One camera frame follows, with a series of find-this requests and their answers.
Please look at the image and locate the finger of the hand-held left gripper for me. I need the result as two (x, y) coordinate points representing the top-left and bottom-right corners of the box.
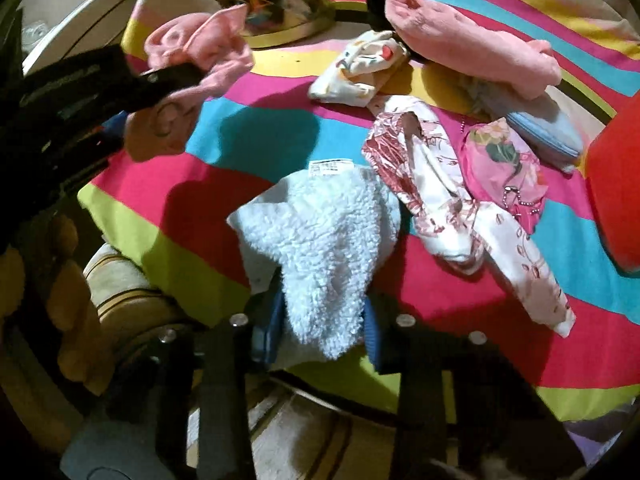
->
(127, 61), (207, 111)

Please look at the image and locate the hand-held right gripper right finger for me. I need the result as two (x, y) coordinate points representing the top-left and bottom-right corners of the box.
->
(362, 294), (568, 480)

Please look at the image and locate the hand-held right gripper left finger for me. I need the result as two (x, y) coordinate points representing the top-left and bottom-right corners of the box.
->
(152, 290), (290, 480)

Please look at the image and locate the pink thin cloth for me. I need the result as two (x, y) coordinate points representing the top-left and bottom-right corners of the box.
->
(122, 4), (256, 162)

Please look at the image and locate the light blue fluffy cloth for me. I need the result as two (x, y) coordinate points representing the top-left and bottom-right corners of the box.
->
(227, 162), (403, 362)

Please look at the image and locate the white fruit print cloth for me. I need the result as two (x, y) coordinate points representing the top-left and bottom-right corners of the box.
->
(307, 29), (410, 107)

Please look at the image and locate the colourful striped blanket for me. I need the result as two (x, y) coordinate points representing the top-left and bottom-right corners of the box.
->
(77, 0), (640, 422)

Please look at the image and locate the white cabinet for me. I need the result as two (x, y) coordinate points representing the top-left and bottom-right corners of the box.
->
(20, 0), (168, 77)

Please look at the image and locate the beige striped cushion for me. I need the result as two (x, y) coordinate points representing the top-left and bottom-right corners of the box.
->
(82, 242), (451, 480)

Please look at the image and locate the pink floral print cloth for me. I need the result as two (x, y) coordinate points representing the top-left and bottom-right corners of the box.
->
(362, 95), (576, 338)

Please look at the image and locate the pink floral pouch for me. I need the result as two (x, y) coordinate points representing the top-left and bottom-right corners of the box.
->
(459, 122), (548, 235)

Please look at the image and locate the light blue sock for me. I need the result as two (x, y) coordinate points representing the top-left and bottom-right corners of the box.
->
(470, 85), (583, 173)

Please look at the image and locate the red canister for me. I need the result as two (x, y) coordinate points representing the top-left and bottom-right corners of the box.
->
(585, 95), (640, 275)

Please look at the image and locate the pink fluffy sock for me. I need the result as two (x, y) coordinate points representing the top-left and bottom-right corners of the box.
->
(385, 0), (563, 101)

